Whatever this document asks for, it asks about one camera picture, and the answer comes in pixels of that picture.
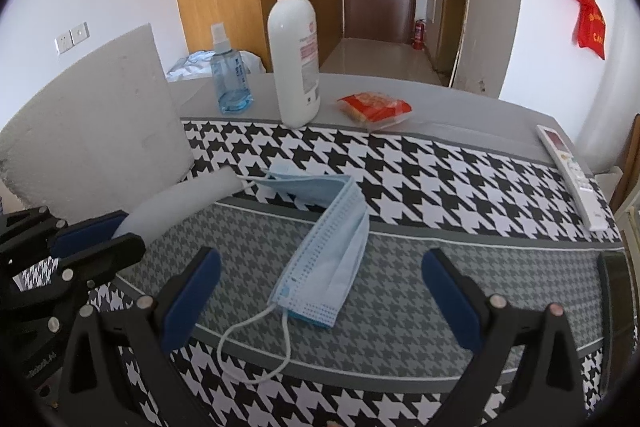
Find red snack packet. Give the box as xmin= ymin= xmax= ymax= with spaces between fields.
xmin=335 ymin=91 xmax=413 ymax=131

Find houndstooth table mat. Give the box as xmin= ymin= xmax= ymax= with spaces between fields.
xmin=10 ymin=117 xmax=626 ymax=427

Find white red pump lotion bottle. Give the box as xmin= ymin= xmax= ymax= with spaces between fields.
xmin=255 ymin=0 xmax=322 ymax=128

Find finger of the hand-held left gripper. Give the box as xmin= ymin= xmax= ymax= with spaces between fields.
xmin=59 ymin=233 xmax=147 ymax=294
xmin=0 ymin=206 xmax=130 ymax=260

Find blue spray bottle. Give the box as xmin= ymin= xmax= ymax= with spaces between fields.
xmin=209 ymin=23 xmax=252 ymax=115

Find white remote control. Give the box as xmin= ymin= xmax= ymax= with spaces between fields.
xmin=536 ymin=124 xmax=607 ymax=232

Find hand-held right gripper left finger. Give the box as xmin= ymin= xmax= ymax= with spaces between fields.
xmin=59 ymin=247 xmax=223 ymax=427

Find light blue face mask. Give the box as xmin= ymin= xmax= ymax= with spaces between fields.
xmin=217 ymin=163 xmax=371 ymax=383

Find light blue bedding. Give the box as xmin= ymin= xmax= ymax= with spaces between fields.
xmin=166 ymin=49 xmax=267 ymax=82

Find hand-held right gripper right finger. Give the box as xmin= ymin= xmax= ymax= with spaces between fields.
xmin=421 ymin=248 xmax=588 ymax=427

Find white foam box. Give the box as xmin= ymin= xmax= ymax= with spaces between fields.
xmin=0 ymin=23 xmax=193 ymax=212

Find wooden boards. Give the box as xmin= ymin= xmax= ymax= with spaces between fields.
xmin=611 ymin=113 xmax=640 ymax=212

